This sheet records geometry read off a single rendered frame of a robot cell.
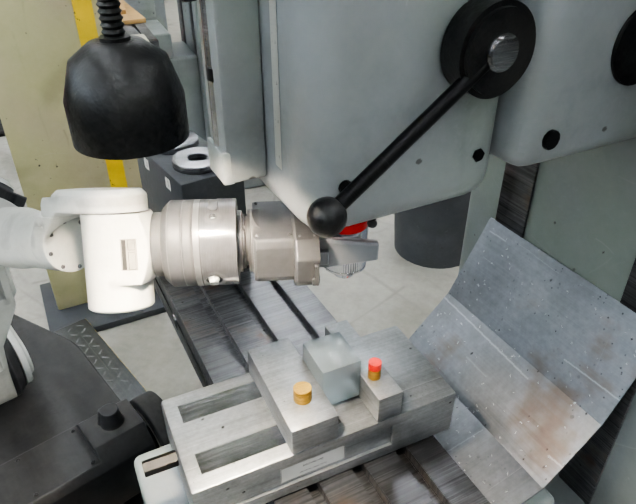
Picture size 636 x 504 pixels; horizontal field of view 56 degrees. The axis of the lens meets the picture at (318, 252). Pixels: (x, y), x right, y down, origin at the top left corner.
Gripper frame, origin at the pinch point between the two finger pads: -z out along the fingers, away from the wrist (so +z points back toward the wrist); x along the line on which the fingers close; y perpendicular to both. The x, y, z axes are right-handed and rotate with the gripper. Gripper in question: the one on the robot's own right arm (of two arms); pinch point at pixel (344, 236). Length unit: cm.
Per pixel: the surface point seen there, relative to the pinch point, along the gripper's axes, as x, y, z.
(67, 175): 153, 65, 78
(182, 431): -2.9, 24.9, 19.0
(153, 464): -5.9, 26.6, 22.3
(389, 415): -3.5, 23.9, -6.0
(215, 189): 42.5, 15.9, 16.3
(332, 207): -15.7, -12.4, 3.5
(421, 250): 168, 115, -63
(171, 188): 44, 16, 24
